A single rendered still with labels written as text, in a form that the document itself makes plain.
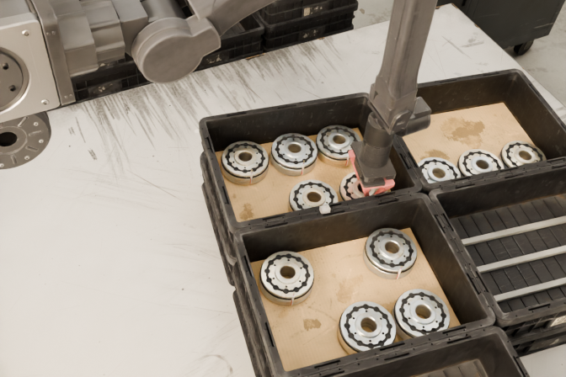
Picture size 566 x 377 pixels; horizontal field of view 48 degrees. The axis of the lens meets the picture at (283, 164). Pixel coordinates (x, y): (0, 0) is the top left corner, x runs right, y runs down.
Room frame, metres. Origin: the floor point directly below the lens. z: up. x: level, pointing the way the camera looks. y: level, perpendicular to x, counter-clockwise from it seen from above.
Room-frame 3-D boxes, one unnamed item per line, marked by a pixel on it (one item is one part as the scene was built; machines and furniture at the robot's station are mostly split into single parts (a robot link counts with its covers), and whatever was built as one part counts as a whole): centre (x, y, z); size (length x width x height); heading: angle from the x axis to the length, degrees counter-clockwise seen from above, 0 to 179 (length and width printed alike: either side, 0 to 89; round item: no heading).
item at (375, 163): (0.88, -0.18, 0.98); 0.10 x 0.07 x 0.07; 18
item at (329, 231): (0.62, -0.16, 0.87); 0.40 x 0.30 x 0.11; 112
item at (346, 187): (0.88, -0.18, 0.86); 0.10 x 0.10 x 0.01
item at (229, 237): (0.90, -0.05, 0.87); 0.40 x 0.30 x 0.11; 112
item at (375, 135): (0.88, -0.18, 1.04); 0.07 x 0.06 x 0.07; 123
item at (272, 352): (0.62, -0.16, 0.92); 0.40 x 0.30 x 0.02; 112
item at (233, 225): (0.90, -0.05, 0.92); 0.40 x 0.30 x 0.02; 112
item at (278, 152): (0.97, -0.02, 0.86); 0.10 x 0.10 x 0.01
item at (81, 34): (0.56, 0.24, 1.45); 0.09 x 0.08 x 0.12; 33
